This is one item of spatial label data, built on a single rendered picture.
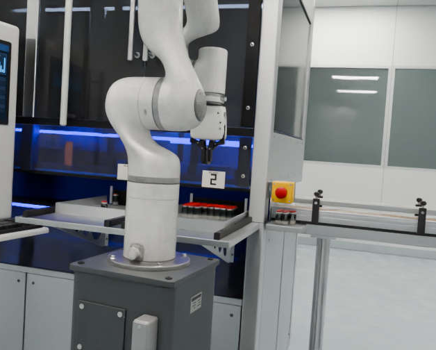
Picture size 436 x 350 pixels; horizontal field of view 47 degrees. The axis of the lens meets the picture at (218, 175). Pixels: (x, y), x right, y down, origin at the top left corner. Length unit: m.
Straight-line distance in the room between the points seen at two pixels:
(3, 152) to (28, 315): 0.68
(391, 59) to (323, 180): 1.65
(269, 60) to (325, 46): 4.72
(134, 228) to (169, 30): 0.44
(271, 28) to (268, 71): 0.15
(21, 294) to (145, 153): 1.27
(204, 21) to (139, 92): 0.35
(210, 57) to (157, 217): 0.54
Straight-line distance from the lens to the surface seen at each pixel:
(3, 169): 2.07
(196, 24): 1.39
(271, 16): 1.81
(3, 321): 2.34
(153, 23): 1.13
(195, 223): 1.51
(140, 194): 1.11
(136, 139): 1.13
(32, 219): 1.65
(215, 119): 1.44
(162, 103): 1.09
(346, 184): 6.32
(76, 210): 1.73
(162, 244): 1.13
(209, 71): 1.44
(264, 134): 1.75
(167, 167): 1.11
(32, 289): 2.21
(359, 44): 6.46
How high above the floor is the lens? 1.13
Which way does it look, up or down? 3 degrees down
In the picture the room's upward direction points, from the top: 4 degrees clockwise
